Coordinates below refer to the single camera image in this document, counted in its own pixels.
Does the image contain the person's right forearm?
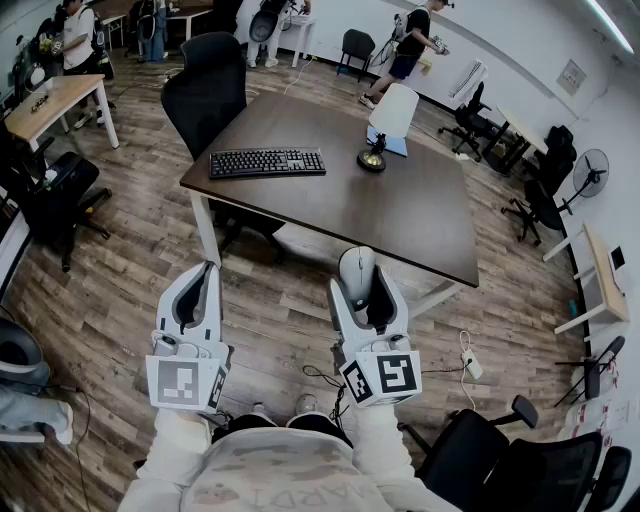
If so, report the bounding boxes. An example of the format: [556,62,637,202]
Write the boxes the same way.
[348,401,417,482]

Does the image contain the person's black trousers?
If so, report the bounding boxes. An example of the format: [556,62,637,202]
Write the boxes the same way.
[211,411,354,447]

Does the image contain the person's left forearm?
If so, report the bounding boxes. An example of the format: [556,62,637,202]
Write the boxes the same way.
[136,406,215,487]

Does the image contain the white plastic bags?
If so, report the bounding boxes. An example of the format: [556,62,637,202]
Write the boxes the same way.
[556,398,632,442]

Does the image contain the black keyboard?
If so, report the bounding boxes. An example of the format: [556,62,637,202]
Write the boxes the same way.
[208,146,328,181]

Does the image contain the black folding chair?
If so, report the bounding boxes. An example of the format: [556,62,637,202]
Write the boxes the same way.
[553,335,627,408]

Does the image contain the white wall panel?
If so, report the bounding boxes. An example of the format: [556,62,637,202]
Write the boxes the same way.
[555,58,588,98]

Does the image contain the grey computer mouse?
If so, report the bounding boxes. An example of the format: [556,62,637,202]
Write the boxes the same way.
[338,245,378,312]

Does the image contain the black plain chair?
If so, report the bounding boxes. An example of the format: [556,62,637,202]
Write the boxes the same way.
[336,28,377,84]

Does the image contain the black standing fan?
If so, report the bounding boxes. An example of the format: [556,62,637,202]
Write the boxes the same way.
[556,147,611,217]

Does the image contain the white desk wooden top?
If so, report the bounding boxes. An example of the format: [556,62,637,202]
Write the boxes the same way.
[541,221,632,337]

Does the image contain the blue notebook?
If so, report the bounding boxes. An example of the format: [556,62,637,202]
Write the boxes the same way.
[365,124,410,159]

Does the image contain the black cable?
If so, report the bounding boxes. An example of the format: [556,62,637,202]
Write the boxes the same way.
[301,364,352,427]

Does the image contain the white cloth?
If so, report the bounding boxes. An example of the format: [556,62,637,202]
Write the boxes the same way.
[447,58,490,102]

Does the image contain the white shade table lamp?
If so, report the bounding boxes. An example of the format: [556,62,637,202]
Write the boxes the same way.
[355,82,421,175]

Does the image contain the person's beige sweatshirt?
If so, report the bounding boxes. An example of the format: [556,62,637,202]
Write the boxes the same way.
[116,426,462,512]

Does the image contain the black high-back office chair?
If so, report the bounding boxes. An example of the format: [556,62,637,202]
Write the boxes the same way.
[160,30,288,266]

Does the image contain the round white table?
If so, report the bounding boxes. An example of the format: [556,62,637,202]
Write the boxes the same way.
[493,103,550,177]

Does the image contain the light wooden desk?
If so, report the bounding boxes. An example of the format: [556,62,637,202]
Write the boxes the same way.
[3,73,122,152]

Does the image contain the black mesh office chair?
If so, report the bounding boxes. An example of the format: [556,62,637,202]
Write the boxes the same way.
[478,431,634,512]
[398,394,540,502]

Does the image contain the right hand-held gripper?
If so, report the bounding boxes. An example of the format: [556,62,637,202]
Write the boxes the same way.
[326,263,424,409]

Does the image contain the small white table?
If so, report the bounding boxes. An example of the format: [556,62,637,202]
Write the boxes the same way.
[290,16,318,69]

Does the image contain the white power strip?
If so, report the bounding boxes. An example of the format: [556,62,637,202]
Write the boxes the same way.
[460,348,484,381]

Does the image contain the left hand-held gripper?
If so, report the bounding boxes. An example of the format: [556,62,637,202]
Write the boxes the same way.
[144,261,232,415]

